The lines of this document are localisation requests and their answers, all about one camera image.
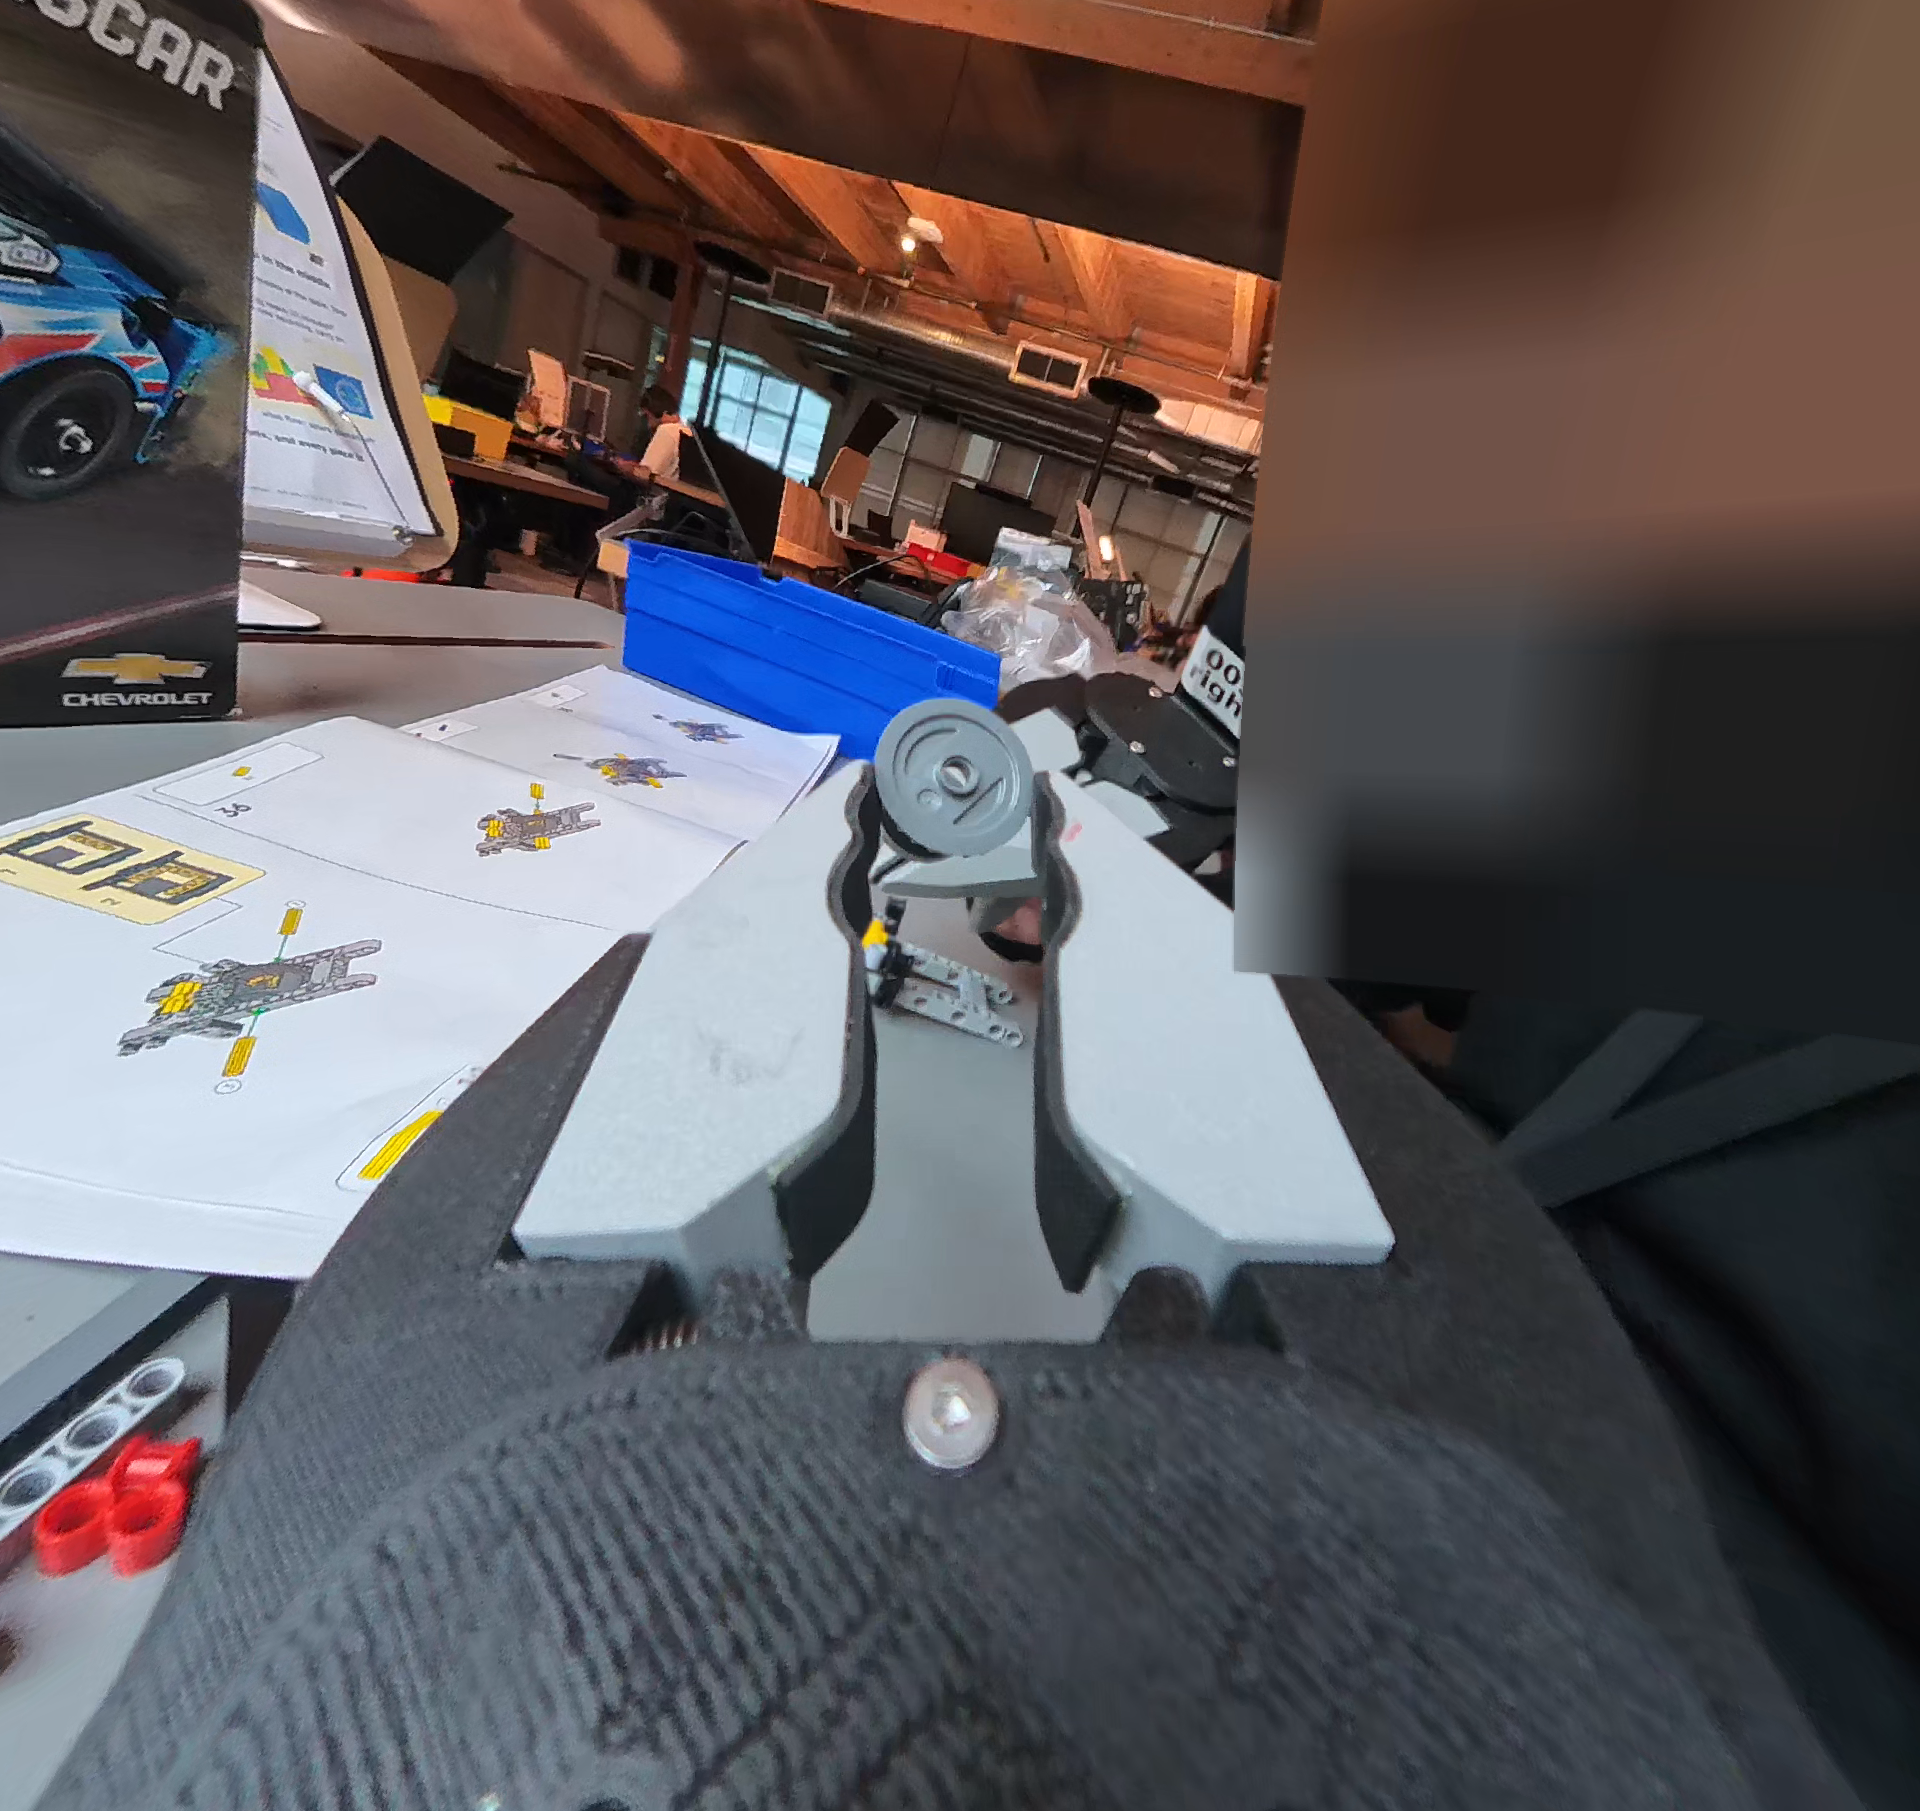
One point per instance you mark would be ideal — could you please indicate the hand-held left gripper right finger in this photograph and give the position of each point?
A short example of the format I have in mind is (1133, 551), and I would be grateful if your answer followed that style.
(1215, 1093)

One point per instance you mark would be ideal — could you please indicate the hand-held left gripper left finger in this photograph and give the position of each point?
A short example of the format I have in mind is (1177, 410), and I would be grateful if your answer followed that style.
(690, 1077)

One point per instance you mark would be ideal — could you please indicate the grey round lego differential piece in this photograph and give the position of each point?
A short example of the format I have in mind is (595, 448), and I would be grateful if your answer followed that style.
(953, 783)

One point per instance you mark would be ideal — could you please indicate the grey lego chassis assembly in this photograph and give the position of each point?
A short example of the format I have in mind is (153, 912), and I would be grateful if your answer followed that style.
(947, 994)

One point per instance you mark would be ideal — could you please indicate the lego instruction booklet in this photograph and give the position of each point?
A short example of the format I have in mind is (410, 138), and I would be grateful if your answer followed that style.
(376, 911)

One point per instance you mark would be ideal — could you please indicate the grey lego beam with holes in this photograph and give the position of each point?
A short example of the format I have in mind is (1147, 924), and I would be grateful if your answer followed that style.
(77, 1437)

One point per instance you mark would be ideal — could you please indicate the red lego connector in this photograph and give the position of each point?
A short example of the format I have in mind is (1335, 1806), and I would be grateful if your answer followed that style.
(120, 1511)

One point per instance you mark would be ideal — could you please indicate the black lego set box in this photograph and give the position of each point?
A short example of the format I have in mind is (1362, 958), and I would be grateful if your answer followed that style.
(120, 340)

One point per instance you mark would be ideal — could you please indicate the clear plastic bag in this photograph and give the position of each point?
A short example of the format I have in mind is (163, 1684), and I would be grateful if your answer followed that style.
(1021, 612)

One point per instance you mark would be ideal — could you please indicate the black floor lamp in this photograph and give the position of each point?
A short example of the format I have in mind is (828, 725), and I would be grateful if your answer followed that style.
(1122, 402)

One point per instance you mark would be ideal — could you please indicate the blue plastic bin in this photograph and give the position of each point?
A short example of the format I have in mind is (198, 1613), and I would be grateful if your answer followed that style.
(782, 642)

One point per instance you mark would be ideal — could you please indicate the person's dark clothing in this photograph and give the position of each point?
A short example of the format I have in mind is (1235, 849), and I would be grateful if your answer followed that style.
(1724, 1317)

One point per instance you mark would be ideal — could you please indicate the white flat device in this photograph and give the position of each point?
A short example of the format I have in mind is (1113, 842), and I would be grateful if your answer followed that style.
(278, 608)

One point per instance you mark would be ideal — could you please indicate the white printed sheet on stand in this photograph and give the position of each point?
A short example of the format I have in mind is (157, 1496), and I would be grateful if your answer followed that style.
(322, 372)

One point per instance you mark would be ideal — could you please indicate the grey parts tray black rim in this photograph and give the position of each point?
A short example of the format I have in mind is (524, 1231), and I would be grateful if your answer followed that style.
(62, 1639)

